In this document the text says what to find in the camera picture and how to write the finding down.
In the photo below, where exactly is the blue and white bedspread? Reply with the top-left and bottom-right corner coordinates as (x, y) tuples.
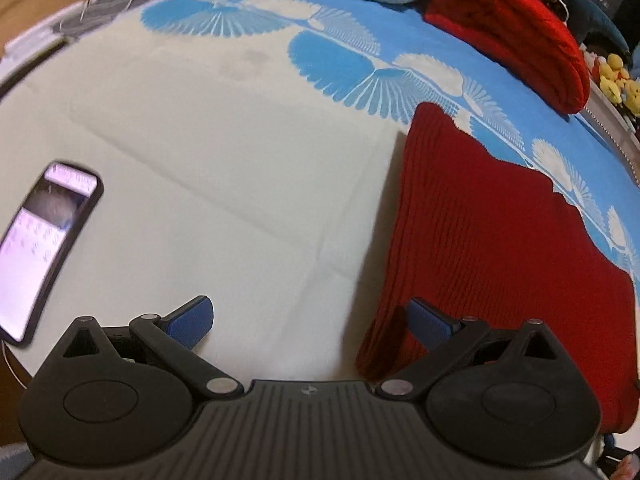
(1, 0), (639, 382)

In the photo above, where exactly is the yellow plush toy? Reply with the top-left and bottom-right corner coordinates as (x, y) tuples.
(591, 54), (639, 118)

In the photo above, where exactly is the dark teal folded garment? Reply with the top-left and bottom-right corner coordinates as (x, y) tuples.
(562, 0), (631, 63)

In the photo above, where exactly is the black smartphone lit screen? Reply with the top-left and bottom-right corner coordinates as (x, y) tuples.
(1, 160), (104, 348)

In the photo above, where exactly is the dark red knit sweater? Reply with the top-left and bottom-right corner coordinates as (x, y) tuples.
(356, 103), (639, 434)

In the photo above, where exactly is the folded bright red sweater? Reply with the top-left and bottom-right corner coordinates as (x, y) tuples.
(424, 0), (590, 115)

